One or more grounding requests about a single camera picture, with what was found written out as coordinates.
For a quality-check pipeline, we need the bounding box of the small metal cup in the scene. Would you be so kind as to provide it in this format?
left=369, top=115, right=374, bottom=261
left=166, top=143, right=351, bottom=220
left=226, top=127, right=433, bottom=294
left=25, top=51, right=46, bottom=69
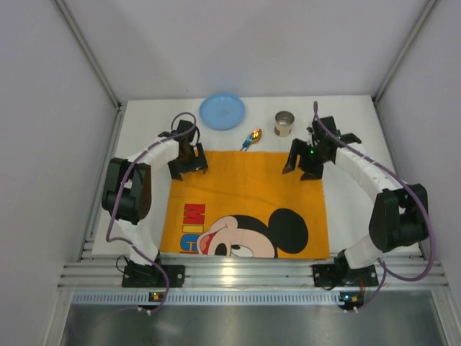
left=274, top=111, right=295, bottom=137

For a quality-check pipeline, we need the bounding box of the purple cable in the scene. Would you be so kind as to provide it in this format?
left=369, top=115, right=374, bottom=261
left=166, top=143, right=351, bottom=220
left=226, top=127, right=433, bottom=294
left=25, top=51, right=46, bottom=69
left=105, top=112, right=198, bottom=314
left=312, top=100, right=437, bottom=314

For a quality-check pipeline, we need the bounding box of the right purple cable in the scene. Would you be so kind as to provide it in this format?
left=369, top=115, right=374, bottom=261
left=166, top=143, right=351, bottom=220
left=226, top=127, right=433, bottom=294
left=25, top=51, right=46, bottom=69
left=312, top=100, right=437, bottom=314

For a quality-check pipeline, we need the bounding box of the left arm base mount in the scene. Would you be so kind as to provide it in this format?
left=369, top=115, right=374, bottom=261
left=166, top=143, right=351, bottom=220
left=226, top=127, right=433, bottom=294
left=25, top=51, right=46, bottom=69
left=122, top=262, right=186, bottom=288

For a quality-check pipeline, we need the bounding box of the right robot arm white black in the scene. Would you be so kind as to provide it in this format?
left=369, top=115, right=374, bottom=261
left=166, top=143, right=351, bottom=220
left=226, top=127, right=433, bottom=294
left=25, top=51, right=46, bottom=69
left=282, top=117, right=429, bottom=274

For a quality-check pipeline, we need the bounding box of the light blue plate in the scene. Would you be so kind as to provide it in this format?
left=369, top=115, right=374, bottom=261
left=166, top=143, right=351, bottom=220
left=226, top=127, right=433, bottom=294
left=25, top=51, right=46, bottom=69
left=199, top=93, right=246, bottom=130

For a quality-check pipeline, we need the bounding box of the orange cartoon mouse towel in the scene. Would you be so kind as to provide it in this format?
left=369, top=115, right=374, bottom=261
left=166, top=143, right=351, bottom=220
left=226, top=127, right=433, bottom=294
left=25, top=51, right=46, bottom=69
left=161, top=151, right=330, bottom=260

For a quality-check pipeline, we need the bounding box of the gold metal spoon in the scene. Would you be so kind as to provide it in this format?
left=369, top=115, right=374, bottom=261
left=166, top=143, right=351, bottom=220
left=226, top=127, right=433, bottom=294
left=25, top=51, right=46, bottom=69
left=249, top=128, right=262, bottom=147

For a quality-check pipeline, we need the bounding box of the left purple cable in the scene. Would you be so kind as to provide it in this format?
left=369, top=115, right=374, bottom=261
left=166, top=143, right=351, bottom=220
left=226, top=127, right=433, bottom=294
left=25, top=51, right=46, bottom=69
left=105, top=112, right=198, bottom=314

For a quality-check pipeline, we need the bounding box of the slotted cable duct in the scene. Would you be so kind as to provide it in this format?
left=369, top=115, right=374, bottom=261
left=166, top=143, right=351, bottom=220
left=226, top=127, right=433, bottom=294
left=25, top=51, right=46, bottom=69
left=72, top=290, right=361, bottom=306

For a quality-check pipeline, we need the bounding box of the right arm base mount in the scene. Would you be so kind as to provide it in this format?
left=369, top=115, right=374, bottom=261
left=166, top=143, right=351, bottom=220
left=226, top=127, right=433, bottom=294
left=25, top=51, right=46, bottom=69
left=312, top=264, right=379, bottom=290

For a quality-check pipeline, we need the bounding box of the aluminium rail beam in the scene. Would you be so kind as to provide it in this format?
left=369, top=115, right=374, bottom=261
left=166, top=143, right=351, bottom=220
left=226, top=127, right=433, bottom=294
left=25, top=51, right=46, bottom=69
left=58, top=255, right=449, bottom=290

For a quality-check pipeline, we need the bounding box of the blue fork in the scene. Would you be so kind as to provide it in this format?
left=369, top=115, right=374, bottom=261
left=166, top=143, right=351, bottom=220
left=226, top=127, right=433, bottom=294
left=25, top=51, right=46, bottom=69
left=240, top=133, right=253, bottom=151

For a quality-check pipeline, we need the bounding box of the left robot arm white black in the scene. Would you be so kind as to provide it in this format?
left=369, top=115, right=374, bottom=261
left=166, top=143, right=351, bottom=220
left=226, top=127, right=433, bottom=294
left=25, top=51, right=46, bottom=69
left=102, top=119, right=208, bottom=265

